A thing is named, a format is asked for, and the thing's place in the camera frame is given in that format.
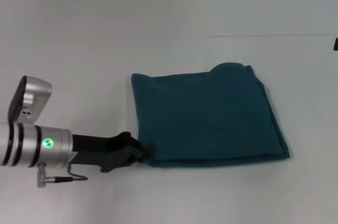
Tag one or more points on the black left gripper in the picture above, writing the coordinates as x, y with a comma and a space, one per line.
97, 152

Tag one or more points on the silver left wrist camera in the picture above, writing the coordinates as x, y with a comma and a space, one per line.
29, 100

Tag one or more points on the teal blue shirt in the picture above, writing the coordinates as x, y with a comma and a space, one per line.
211, 118

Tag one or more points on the silver metal connector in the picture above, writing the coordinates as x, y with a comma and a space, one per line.
43, 177

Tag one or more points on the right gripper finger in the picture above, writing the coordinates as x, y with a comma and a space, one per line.
336, 44

